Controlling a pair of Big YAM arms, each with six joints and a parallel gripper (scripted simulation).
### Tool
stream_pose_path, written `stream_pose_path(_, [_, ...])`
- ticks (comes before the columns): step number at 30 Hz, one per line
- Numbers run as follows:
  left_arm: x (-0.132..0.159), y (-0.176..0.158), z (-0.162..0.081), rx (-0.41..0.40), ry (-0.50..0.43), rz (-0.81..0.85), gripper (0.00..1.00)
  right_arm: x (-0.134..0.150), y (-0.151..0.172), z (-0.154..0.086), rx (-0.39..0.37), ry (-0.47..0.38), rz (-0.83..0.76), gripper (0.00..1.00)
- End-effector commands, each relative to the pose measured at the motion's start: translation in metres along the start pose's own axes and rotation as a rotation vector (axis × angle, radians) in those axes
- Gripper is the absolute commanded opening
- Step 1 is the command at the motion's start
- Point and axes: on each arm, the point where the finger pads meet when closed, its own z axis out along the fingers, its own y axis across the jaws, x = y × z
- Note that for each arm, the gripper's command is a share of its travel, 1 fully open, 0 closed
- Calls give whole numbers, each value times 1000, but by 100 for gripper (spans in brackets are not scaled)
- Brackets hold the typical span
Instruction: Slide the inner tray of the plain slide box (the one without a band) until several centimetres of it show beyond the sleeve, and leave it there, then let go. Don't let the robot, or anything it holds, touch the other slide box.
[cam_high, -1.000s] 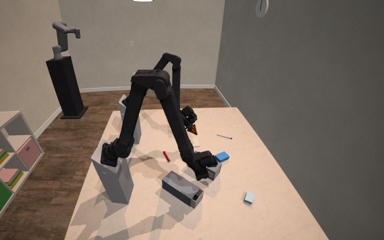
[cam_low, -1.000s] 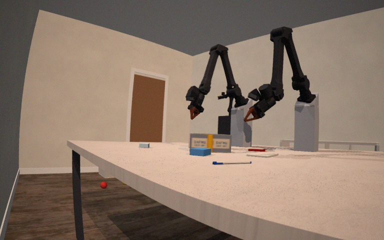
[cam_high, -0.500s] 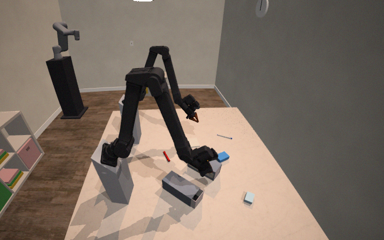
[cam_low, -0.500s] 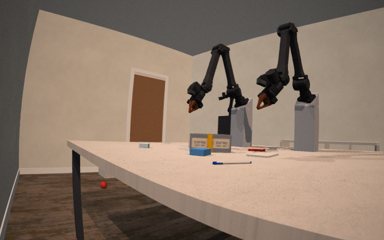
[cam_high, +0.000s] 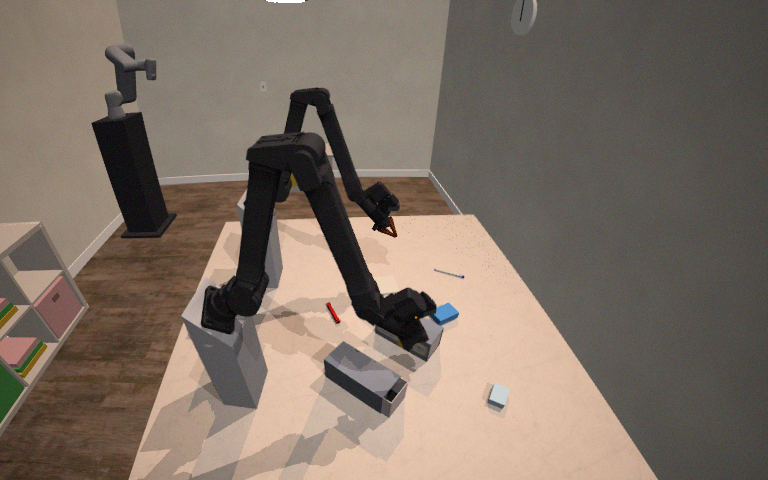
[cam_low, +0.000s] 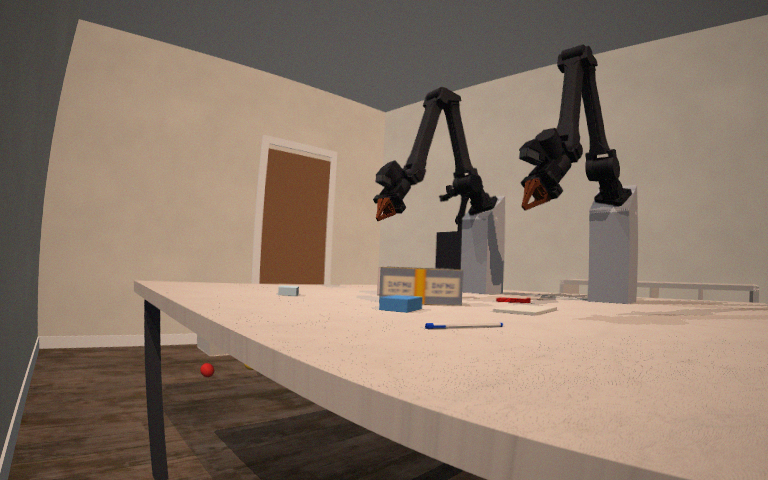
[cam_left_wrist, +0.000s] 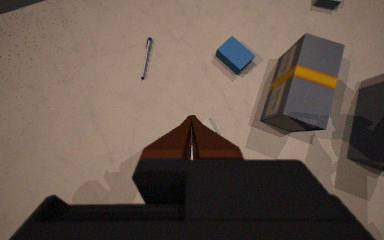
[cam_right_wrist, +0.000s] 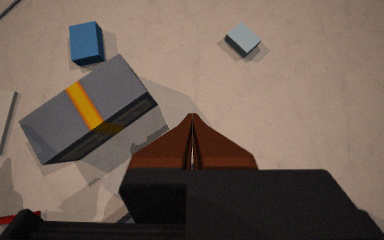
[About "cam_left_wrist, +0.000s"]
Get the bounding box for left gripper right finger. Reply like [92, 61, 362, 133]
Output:
[192, 115, 244, 160]

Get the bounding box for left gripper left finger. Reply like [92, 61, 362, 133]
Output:
[138, 115, 192, 162]

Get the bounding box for blue box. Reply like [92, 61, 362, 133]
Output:
[215, 36, 255, 75]

